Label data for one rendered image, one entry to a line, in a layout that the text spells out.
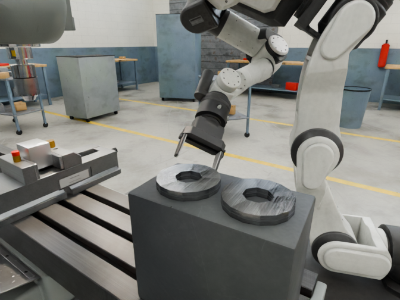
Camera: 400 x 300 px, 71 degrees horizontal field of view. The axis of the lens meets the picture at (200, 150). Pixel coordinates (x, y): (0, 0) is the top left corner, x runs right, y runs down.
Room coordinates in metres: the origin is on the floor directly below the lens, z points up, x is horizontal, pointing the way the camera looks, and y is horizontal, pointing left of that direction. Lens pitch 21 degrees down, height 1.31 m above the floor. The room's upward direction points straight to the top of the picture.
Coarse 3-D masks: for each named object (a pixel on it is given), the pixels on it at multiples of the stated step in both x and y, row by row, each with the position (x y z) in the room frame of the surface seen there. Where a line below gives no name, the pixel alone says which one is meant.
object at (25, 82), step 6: (12, 72) 0.62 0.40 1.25; (18, 72) 0.61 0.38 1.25; (24, 72) 0.62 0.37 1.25; (30, 72) 0.63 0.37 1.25; (12, 78) 0.62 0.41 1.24; (18, 78) 0.62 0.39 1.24; (24, 78) 0.62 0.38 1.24; (30, 78) 0.63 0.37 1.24; (36, 78) 0.64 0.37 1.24; (18, 84) 0.62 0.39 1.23; (24, 84) 0.62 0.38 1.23; (30, 84) 0.62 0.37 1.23; (36, 84) 0.64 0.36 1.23; (18, 90) 0.62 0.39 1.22; (24, 90) 0.62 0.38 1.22; (30, 90) 0.62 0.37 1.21; (36, 90) 0.63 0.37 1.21
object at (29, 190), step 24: (24, 168) 0.58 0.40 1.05; (48, 168) 0.69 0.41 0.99; (72, 168) 0.67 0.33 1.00; (96, 168) 0.73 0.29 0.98; (120, 168) 0.78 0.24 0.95; (0, 192) 0.54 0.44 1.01; (24, 192) 0.57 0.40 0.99; (48, 192) 0.61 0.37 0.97; (72, 192) 0.65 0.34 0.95; (0, 216) 0.52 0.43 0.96; (24, 216) 0.55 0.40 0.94
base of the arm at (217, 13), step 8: (200, 0) 0.93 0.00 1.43; (184, 8) 0.96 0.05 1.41; (192, 8) 0.95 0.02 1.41; (200, 8) 0.94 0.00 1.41; (208, 8) 0.94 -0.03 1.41; (184, 16) 0.97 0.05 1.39; (192, 16) 0.96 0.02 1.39; (200, 16) 0.96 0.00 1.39; (208, 16) 0.95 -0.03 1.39; (216, 16) 0.97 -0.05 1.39; (184, 24) 0.99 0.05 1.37; (192, 24) 0.98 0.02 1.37; (200, 24) 0.98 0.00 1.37; (208, 24) 0.97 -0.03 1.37; (216, 24) 0.96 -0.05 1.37; (192, 32) 1.00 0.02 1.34; (200, 32) 0.99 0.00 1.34
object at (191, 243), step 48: (144, 192) 0.33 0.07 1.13; (192, 192) 0.31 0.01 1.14; (240, 192) 0.30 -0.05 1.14; (288, 192) 0.30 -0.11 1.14; (144, 240) 0.32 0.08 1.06; (192, 240) 0.28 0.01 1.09; (240, 240) 0.25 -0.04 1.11; (288, 240) 0.23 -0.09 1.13; (144, 288) 0.32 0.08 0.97; (192, 288) 0.28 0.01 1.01; (240, 288) 0.24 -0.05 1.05; (288, 288) 0.22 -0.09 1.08
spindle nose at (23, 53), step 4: (8, 48) 0.62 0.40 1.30; (12, 48) 0.61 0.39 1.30; (16, 48) 0.62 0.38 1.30; (20, 48) 0.62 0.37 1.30; (24, 48) 0.63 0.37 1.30; (28, 48) 0.63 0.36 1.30; (8, 52) 0.62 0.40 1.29; (16, 52) 0.62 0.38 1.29; (20, 52) 0.62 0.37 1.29; (24, 52) 0.62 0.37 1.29; (28, 52) 0.63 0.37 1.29; (8, 56) 0.62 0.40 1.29; (16, 56) 0.62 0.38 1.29; (20, 56) 0.62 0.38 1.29; (24, 56) 0.62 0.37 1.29; (28, 56) 0.63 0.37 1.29; (32, 56) 0.64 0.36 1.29
